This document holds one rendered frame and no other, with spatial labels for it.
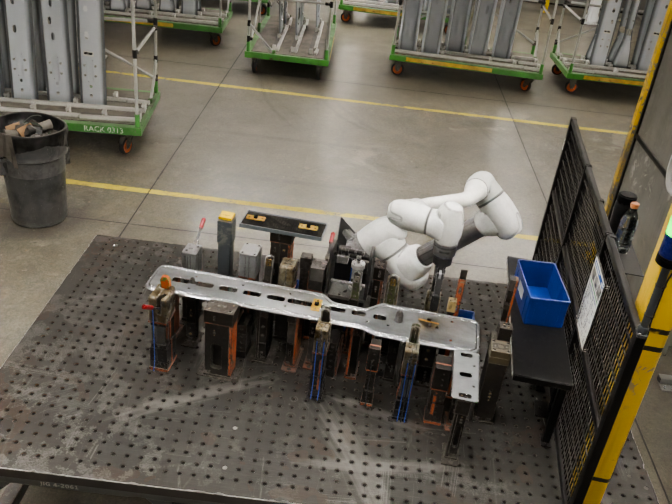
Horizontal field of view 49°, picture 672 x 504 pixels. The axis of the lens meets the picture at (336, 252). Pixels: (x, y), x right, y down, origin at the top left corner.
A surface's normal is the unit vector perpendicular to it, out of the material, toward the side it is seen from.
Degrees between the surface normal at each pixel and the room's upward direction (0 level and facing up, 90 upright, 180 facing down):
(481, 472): 0
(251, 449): 0
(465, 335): 0
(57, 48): 87
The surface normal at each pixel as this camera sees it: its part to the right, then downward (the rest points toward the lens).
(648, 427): 0.10, -0.86
